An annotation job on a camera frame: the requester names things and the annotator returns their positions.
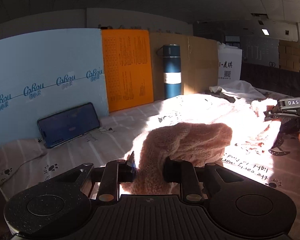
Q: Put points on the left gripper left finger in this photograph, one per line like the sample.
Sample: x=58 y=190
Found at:
x=116 y=172

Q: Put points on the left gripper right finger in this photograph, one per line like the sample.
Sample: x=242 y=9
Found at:
x=183 y=173

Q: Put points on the pink knitted sweater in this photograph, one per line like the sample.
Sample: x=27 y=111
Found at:
x=200 y=129

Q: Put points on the black sofa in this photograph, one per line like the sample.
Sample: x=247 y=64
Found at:
x=270 y=78

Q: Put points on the white folded cloth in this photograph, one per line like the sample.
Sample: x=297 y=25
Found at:
x=238 y=90

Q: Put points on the black smartphone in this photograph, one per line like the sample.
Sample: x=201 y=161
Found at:
x=67 y=125

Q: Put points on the white printed tote bag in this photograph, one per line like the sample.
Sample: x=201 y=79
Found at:
x=230 y=61

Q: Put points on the brown cardboard box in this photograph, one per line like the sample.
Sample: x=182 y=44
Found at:
x=199 y=63

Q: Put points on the orange printed box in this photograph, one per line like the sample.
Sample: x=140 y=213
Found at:
x=127 y=68

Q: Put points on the blue thermos bottle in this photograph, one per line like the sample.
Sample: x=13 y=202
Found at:
x=171 y=60

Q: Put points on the light blue tissue carton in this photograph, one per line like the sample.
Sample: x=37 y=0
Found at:
x=46 y=72

